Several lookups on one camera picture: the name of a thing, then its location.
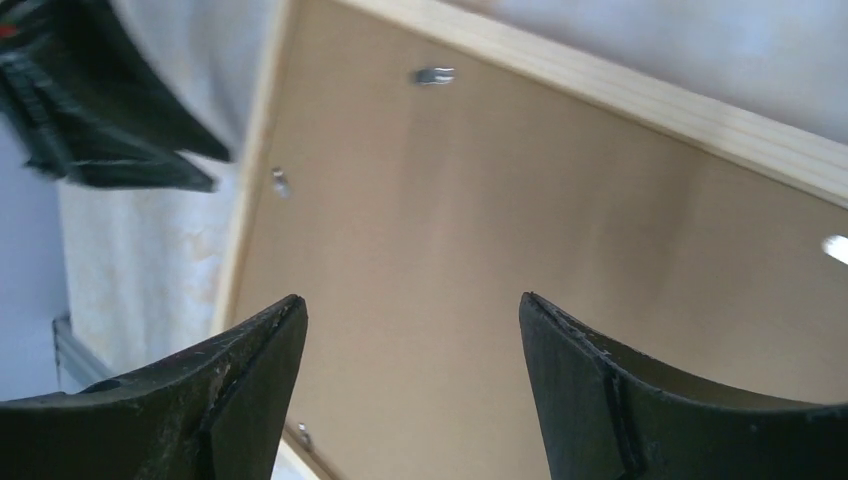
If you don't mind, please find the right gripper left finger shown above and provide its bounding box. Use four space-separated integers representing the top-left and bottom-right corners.
1 295 308 479

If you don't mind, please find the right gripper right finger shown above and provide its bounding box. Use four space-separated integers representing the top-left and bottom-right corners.
519 292 847 479

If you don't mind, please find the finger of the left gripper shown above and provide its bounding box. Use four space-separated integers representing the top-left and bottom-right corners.
48 1 232 163
1 39 216 193

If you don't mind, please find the brown backing board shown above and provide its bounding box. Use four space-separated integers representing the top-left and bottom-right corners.
232 1 847 479

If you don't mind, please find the wooden picture frame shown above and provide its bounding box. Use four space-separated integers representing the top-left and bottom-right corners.
217 1 847 479

